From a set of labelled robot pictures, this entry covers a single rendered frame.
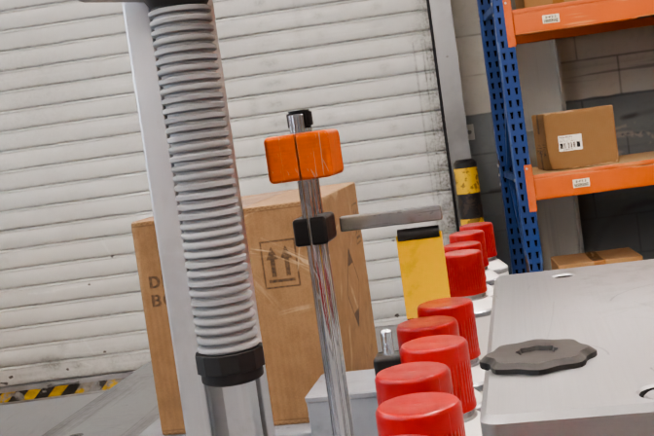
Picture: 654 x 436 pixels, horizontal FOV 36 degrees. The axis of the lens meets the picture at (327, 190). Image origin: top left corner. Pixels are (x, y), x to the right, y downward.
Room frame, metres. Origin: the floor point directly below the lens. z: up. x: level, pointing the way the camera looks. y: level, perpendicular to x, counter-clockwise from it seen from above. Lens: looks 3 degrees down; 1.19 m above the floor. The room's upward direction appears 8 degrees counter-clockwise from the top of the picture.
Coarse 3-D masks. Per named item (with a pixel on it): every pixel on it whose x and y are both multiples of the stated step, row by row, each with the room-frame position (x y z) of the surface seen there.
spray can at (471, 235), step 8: (456, 232) 0.93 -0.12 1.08; (464, 232) 0.93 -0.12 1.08; (472, 232) 0.92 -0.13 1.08; (480, 232) 0.91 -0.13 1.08; (456, 240) 0.91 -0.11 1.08; (464, 240) 0.91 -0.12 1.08; (472, 240) 0.91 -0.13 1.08; (480, 240) 0.91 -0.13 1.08; (488, 264) 0.92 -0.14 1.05; (488, 272) 0.91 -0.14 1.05; (488, 280) 0.90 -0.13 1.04
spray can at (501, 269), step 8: (472, 224) 0.99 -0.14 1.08; (480, 224) 0.98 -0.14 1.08; (488, 224) 0.97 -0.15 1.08; (488, 232) 0.97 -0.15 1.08; (488, 240) 0.97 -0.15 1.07; (488, 248) 0.97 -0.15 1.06; (488, 256) 0.97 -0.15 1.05; (496, 264) 0.97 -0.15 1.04; (504, 264) 0.97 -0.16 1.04; (496, 272) 0.96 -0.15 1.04; (504, 272) 0.97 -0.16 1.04
